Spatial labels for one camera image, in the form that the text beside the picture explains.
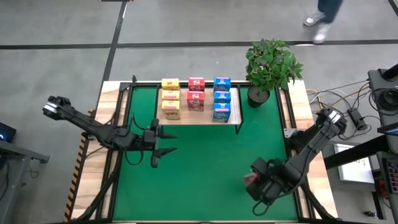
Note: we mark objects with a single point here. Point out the wooden shelf with black legs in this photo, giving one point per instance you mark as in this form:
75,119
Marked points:
202,119

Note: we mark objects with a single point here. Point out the black keyboard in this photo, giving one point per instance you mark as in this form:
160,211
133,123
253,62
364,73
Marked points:
392,174

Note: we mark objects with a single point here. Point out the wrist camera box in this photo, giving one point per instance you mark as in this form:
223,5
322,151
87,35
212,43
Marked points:
148,136
259,165

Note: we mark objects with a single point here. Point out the black desk beam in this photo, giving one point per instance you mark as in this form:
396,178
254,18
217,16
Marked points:
351,154

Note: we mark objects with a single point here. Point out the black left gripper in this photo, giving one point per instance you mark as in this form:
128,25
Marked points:
146,147

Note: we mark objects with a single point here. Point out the laptop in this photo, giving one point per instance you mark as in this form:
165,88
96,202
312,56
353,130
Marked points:
388,130

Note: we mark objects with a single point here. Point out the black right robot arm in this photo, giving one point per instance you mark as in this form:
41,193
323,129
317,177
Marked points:
311,149

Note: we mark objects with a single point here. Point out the grey metal stand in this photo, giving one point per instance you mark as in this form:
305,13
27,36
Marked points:
15,152

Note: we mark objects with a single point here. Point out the blue Rice Krispies cereal box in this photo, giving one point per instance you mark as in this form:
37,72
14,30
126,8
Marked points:
221,112
222,97
222,84

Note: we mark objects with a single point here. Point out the yellow Corn Pops cereal box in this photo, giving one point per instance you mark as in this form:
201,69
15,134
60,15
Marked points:
170,95
171,110
170,84

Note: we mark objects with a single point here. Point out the black yellow hazard tape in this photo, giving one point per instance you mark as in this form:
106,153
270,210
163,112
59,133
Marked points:
74,180

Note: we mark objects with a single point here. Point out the black power brick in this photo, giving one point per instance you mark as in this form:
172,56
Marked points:
357,119

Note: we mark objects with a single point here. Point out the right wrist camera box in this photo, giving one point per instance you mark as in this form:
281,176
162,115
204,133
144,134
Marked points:
259,165

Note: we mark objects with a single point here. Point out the red Froot Loops cereal box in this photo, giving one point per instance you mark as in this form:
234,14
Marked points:
196,84
250,179
195,101

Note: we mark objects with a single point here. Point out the dark grey cart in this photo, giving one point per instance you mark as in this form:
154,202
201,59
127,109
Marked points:
374,77

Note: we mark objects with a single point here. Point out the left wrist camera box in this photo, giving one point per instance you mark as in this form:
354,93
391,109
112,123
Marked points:
148,136

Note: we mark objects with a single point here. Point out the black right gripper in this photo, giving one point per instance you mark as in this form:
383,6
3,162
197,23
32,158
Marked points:
273,183

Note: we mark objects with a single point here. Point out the green table mat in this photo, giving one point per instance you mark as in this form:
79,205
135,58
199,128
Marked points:
202,174

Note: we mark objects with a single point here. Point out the person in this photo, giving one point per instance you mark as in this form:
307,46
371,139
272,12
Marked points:
329,6

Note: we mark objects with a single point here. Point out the black device with blue light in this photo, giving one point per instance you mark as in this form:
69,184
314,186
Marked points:
6,132

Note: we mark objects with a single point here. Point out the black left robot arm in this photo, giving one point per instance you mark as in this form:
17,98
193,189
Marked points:
93,126

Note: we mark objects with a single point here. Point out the white board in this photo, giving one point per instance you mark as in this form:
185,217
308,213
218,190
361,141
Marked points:
354,165

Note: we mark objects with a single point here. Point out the green plant in black pot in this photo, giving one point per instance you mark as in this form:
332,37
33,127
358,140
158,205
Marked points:
270,65

